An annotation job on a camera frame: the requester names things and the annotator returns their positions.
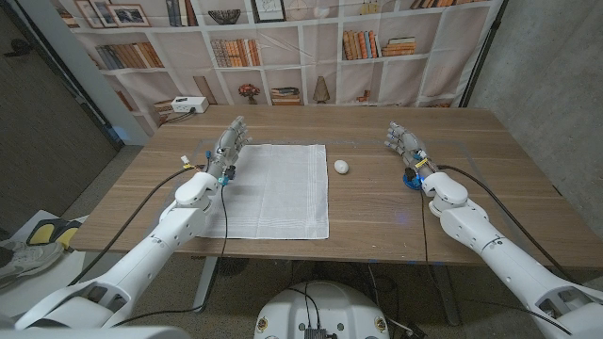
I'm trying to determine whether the white floor mat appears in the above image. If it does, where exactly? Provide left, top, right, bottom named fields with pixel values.
left=0, top=209, right=90, bottom=317

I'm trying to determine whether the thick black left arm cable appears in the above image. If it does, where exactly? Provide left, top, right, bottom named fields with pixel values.
left=68, top=164, right=206, bottom=287

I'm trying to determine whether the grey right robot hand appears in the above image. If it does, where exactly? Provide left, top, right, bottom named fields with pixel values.
left=383, top=121, right=437, bottom=183

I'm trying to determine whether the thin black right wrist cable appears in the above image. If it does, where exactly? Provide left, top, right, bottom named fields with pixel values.
left=418, top=187, right=574, bottom=336

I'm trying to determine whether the grey sneaker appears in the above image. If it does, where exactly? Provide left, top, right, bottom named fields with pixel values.
left=0, top=239, right=65, bottom=288

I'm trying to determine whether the thin black left wrist cable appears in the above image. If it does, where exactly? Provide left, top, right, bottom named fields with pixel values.
left=111, top=181, right=230, bottom=328

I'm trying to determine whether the yellow and black floor pad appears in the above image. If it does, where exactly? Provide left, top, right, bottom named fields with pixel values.
left=26, top=218, right=82, bottom=250

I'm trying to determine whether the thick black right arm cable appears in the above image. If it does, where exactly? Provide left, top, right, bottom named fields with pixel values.
left=437, top=164, right=574, bottom=283

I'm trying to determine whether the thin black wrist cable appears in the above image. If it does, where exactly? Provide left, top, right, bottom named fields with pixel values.
left=111, top=181, right=230, bottom=328
left=418, top=187, right=574, bottom=336

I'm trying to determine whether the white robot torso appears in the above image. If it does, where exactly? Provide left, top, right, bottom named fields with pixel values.
left=253, top=281, right=391, bottom=339

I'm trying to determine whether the white power strip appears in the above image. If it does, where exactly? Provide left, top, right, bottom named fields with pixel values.
left=171, top=96, right=210, bottom=114

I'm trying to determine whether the white cloth napkin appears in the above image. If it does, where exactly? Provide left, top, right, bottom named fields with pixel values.
left=200, top=143, right=330, bottom=240

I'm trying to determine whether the printed bookshelf backdrop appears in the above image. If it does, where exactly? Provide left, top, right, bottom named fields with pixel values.
left=49, top=0, right=508, bottom=137

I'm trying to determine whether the grey metal table leg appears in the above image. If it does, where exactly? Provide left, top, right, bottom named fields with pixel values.
left=192, top=256, right=219, bottom=315
left=431, top=264, right=462, bottom=327

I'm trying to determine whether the black door handle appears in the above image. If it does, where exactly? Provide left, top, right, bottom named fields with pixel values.
left=3, top=38, right=33, bottom=58

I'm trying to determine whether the black power strip cord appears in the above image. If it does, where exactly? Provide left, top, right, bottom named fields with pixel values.
left=164, top=108, right=197, bottom=124

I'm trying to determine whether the black backdrop stand pole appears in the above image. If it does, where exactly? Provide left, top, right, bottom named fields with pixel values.
left=459, top=0, right=510, bottom=108

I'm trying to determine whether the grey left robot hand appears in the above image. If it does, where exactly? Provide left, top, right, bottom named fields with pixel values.
left=205, top=115, right=253, bottom=180

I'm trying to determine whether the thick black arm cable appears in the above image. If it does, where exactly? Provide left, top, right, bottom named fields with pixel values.
left=437, top=164, right=574, bottom=283
left=68, top=164, right=206, bottom=287

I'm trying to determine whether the blue round block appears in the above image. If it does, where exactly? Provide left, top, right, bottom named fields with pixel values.
left=401, top=173, right=424, bottom=191

